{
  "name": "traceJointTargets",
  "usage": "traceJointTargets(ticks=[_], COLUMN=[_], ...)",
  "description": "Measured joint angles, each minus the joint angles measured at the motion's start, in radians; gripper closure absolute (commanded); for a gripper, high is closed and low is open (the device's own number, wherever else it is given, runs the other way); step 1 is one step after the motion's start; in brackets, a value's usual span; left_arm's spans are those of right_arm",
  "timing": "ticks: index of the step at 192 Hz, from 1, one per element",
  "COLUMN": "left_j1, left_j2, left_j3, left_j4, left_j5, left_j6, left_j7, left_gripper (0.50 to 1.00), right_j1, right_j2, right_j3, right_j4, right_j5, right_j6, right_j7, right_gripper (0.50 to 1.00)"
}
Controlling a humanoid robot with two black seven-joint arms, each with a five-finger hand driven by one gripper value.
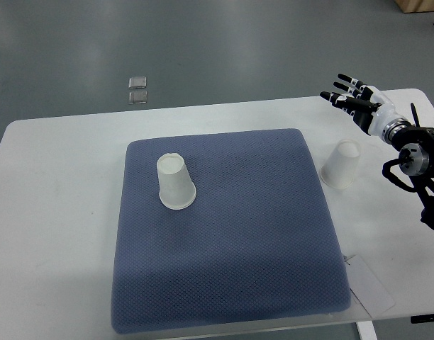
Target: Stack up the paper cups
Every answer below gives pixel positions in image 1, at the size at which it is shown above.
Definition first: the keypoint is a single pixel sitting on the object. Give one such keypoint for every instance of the blue grey fabric cushion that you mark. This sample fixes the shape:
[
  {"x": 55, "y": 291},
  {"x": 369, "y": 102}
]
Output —
[{"x": 258, "y": 242}]

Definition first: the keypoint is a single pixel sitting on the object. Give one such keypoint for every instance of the white table leg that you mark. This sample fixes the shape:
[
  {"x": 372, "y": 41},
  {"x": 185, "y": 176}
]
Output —
[{"x": 366, "y": 330}]

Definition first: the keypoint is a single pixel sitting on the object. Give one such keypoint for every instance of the white paper cup on cushion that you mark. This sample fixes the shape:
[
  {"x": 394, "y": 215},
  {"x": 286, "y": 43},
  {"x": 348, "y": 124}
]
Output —
[{"x": 176, "y": 189}]

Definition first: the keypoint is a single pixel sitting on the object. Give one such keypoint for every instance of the black table control panel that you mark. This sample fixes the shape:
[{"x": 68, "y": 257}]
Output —
[{"x": 420, "y": 319}]

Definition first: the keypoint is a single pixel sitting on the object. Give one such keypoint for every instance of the wooden furniture corner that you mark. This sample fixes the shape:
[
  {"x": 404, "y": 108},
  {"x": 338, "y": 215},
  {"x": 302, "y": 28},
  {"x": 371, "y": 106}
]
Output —
[{"x": 415, "y": 6}]

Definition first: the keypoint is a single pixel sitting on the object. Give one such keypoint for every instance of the upper metal floor plate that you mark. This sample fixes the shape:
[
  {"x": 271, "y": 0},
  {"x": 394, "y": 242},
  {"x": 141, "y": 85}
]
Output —
[{"x": 137, "y": 82}]

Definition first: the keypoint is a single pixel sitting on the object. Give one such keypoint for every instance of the white paper cup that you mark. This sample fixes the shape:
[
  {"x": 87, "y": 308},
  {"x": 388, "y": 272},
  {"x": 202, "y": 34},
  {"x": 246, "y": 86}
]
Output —
[
  {"x": 339, "y": 169},
  {"x": 176, "y": 189}
]

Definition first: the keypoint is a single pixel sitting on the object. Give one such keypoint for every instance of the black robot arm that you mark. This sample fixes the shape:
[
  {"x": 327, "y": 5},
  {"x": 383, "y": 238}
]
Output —
[{"x": 413, "y": 169}]

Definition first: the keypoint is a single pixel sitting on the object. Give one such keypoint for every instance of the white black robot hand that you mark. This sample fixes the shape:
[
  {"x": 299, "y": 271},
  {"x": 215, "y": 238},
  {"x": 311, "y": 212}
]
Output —
[{"x": 370, "y": 109}]

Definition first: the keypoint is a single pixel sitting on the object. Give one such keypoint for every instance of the white paper tag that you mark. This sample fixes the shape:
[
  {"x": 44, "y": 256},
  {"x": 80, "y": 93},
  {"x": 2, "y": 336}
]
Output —
[{"x": 367, "y": 288}]

